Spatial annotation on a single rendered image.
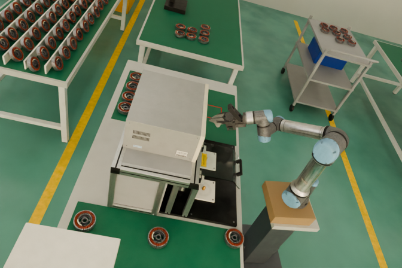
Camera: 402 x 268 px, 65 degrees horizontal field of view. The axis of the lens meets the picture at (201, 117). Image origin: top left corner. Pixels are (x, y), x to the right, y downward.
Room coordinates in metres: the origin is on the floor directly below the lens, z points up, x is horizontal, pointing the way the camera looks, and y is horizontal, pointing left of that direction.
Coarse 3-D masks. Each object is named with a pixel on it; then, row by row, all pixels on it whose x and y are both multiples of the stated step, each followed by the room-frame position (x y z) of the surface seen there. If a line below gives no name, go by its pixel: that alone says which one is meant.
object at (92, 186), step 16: (128, 64) 2.22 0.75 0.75; (144, 64) 2.30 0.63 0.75; (192, 80) 2.31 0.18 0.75; (208, 80) 2.39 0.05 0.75; (112, 96) 1.77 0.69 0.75; (112, 112) 1.61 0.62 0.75; (112, 128) 1.47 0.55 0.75; (96, 144) 1.29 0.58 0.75; (112, 144) 1.33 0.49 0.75; (96, 160) 1.17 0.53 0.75; (112, 160) 1.21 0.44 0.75; (80, 176) 1.03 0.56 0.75; (96, 176) 1.06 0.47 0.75; (80, 192) 0.93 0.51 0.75; (96, 192) 0.97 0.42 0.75; (240, 192) 1.31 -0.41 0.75; (240, 208) 1.19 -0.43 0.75; (64, 224) 0.73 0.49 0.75; (208, 224) 1.01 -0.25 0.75; (240, 224) 1.08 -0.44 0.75; (240, 256) 0.89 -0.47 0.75
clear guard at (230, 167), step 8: (208, 144) 1.31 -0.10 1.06; (208, 152) 1.26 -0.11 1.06; (216, 152) 1.28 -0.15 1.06; (224, 152) 1.30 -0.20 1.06; (232, 152) 1.32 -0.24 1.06; (200, 160) 1.18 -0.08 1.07; (208, 160) 1.19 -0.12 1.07; (216, 160) 1.21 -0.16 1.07; (224, 160) 1.24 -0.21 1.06; (232, 160) 1.26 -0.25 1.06; (200, 168) 1.12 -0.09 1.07; (208, 168) 1.14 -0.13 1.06; (216, 168) 1.16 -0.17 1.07; (224, 168) 1.18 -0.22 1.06; (232, 168) 1.20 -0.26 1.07; (216, 176) 1.10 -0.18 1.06; (224, 176) 1.12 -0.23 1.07; (232, 176) 1.14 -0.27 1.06
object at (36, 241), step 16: (32, 224) 0.49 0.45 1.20; (32, 240) 0.44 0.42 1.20; (48, 240) 0.46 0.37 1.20; (64, 240) 0.47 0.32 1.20; (80, 240) 0.49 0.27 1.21; (96, 240) 0.51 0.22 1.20; (112, 240) 0.53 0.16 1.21; (16, 256) 0.38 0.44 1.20; (32, 256) 0.39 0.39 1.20; (48, 256) 0.41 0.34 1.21; (64, 256) 0.43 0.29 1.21; (80, 256) 0.44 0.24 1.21; (96, 256) 0.46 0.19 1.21; (112, 256) 0.48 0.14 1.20
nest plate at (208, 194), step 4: (204, 180) 1.28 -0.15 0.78; (208, 180) 1.29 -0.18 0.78; (200, 184) 1.23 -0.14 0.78; (204, 184) 1.24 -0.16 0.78; (208, 184) 1.26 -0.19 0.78; (212, 184) 1.27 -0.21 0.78; (200, 188) 1.20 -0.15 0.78; (208, 188) 1.22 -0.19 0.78; (212, 188) 1.23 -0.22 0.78; (200, 192) 1.18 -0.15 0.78; (204, 192) 1.19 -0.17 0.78; (208, 192) 1.20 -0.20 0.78; (212, 192) 1.21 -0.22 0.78; (196, 196) 1.14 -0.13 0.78; (200, 196) 1.15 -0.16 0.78; (204, 196) 1.16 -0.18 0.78; (208, 196) 1.17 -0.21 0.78; (212, 196) 1.18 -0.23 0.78; (204, 200) 1.14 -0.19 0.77; (208, 200) 1.14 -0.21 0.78; (212, 200) 1.15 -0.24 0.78
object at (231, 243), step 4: (232, 228) 1.01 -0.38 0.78; (228, 232) 0.98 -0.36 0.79; (232, 232) 0.99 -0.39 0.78; (236, 232) 1.00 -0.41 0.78; (240, 232) 1.01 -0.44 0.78; (224, 236) 0.96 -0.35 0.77; (228, 236) 0.95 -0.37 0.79; (232, 236) 0.97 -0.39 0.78; (236, 236) 0.98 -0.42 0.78; (240, 236) 0.98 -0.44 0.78; (224, 240) 0.94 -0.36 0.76; (228, 240) 0.93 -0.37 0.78; (232, 240) 0.95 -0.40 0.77; (236, 240) 0.96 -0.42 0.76; (240, 240) 0.96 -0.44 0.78; (228, 244) 0.92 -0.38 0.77; (232, 244) 0.92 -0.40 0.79; (236, 244) 0.92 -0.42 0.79; (240, 244) 0.93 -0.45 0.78; (236, 248) 0.92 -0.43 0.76
